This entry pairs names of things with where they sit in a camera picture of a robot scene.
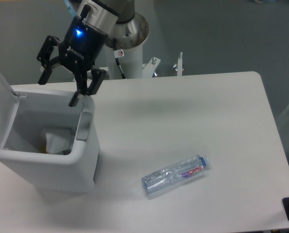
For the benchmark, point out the clear plastic wrapper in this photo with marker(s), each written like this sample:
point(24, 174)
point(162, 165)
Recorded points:
point(58, 140)

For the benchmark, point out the white trash can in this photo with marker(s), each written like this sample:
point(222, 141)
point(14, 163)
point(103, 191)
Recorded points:
point(42, 109)

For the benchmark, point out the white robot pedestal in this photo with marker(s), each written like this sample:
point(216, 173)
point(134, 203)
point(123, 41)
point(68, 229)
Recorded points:
point(126, 35)

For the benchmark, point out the clear crushed plastic bottle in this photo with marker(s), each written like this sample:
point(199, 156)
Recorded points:
point(175, 174)

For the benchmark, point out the yellow trash in can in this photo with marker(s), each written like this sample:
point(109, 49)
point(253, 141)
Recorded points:
point(44, 149)

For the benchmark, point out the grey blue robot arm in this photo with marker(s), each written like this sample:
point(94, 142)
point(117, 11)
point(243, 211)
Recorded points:
point(116, 7)

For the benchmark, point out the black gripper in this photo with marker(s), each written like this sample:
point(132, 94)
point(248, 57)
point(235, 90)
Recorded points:
point(77, 52)

